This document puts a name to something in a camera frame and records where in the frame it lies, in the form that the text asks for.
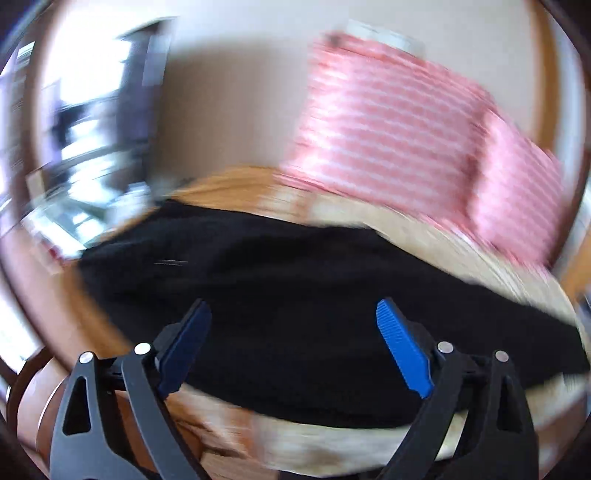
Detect black pants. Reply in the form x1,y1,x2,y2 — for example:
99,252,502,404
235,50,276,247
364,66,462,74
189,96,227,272
76,198,591,430

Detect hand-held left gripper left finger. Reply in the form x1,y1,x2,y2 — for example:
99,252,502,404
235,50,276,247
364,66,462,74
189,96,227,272
48,298,213,480

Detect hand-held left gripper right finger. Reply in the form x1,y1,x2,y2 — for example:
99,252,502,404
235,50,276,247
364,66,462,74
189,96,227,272
376,298,539,480

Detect window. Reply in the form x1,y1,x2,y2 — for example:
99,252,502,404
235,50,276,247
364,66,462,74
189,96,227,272
0,18,176,259

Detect cream patterned bedsheet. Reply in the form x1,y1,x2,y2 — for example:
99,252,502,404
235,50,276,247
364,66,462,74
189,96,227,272
185,185,591,480

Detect pink polka dot pillow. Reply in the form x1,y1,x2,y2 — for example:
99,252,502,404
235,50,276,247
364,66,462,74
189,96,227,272
466,108,571,271
274,32,495,222

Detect brown woven bed mat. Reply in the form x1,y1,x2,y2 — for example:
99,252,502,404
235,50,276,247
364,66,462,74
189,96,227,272
182,166,301,217

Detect white wall socket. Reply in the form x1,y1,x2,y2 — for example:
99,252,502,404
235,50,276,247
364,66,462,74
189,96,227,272
344,18,426,54

